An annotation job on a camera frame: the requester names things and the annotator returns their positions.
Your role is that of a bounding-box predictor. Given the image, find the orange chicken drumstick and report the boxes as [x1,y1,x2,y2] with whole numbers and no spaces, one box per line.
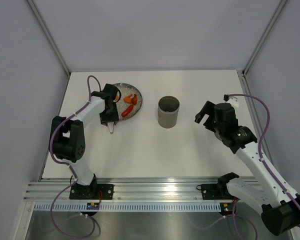
[130,94,138,106]

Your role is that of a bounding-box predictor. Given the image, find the red sausage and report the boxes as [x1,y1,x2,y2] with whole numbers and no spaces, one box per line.
[121,104,134,118]

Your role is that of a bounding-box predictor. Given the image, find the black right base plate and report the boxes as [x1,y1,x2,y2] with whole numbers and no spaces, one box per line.
[196,183,236,201]

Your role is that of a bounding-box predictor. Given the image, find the grey cylindrical lunch box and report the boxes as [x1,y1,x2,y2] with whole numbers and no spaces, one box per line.
[157,95,180,129]

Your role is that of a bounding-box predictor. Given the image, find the pink handled metal tongs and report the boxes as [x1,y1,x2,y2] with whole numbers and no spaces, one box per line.
[107,122,116,135]

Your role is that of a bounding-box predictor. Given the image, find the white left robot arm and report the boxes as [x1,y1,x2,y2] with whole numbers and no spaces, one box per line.
[49,83,121,200]

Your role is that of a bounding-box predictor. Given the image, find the white perforated cable duct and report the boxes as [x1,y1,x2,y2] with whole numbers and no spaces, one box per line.
[34,202,221,213]

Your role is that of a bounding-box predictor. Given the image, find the aluminium frame post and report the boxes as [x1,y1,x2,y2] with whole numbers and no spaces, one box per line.
[25,0,71,79]
[242,0,290,77]

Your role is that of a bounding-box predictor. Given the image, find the left aluminium frame post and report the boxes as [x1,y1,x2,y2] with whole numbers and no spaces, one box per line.
[25,0,71,79]

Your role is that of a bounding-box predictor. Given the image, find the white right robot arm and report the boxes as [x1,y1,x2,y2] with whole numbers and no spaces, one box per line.
[194,101,300,236]

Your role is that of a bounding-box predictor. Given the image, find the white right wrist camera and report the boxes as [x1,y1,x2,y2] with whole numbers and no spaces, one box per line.
[223,94,240,108]

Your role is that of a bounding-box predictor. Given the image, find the right aluminium frame post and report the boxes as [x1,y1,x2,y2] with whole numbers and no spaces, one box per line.
[242,0,290,77]

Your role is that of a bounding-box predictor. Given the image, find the grey speckled plate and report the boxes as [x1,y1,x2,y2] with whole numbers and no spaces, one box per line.
[114,83,143,121]

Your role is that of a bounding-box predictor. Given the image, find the grey lid with orange strap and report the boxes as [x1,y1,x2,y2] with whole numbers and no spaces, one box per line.
[214,131,223,142]

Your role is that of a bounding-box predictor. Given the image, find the orange carrot piece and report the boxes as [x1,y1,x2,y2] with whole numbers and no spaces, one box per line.
[123,94,132,104]

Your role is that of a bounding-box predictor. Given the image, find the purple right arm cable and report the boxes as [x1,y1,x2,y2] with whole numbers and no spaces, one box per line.
[189,93,300,240]

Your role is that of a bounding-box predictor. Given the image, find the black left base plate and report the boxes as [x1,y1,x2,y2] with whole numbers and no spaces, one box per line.
[69,184,114,200]

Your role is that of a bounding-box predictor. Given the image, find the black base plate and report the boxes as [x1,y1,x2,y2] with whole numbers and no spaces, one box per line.
[196,183,236,201]
[69,184,114,200]

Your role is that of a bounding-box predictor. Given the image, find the aluminium front rail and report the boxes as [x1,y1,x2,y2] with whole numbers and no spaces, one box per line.
[23,177,217,202]

